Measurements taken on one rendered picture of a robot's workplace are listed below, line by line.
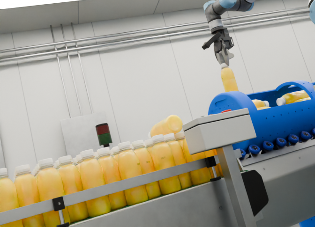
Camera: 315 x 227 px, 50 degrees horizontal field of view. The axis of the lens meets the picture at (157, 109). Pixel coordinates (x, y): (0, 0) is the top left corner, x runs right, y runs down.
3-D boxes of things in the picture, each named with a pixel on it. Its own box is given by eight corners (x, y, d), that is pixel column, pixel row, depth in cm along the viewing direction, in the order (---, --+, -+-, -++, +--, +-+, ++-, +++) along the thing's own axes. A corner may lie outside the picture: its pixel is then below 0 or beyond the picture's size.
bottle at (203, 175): (192, 187, 111) (178, 134, 114) (193, 186, 118) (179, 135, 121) (213, 182, 110) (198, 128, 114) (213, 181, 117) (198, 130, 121)
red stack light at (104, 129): (111, 131, 158) (109, 123, 159) (99, 134, 155) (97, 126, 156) (108, 134, 164) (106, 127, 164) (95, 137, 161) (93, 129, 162)
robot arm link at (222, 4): (239, -9, 171) (226, 2, 181) (223, -10, 166) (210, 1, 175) (243, 5, 170) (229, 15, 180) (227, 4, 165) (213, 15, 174)
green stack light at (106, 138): (114, 142, 157) (112, 132, 158) (101, 144, 154) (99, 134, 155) (110, 144, 163) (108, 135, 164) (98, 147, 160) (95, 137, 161)
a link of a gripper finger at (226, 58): (238, 62, 173) (232, 46, 175) (229, 63, 170) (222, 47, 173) (236, 64, 175) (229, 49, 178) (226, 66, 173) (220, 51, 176)
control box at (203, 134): (257, 137, 107) (247, 106, 109) (206, 150, 98) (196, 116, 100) (238, 142, 115) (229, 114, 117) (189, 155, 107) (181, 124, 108)
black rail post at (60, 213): (69, 225, 88) (63, 195, 89) (58, 229, 86) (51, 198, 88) (68, 225, 90) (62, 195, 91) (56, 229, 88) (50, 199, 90)
